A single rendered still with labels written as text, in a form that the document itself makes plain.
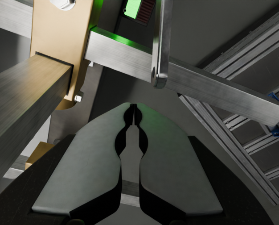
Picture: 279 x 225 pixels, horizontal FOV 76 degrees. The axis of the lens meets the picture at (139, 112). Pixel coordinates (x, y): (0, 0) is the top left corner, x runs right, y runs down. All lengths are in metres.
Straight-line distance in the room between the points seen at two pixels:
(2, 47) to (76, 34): 0.33
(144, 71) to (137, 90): 0.92
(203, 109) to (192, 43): 0.36
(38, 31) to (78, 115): 0.23
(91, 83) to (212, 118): 0.78
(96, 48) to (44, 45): 0.05
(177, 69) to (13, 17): 0.17
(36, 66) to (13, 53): 0.31
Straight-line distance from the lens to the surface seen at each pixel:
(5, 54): 0.51
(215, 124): 1.06
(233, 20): 1.13
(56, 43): 0.20
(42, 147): 0.35
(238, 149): 1.27
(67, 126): 0.43
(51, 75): 0.18
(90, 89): 0.37
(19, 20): 0.23
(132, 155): 1.45
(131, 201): 0.38
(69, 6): 0.19
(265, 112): 0.28
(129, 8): 0.32
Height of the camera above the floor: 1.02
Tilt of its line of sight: 58 degrees down
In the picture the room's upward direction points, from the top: 180 degrees clockwise
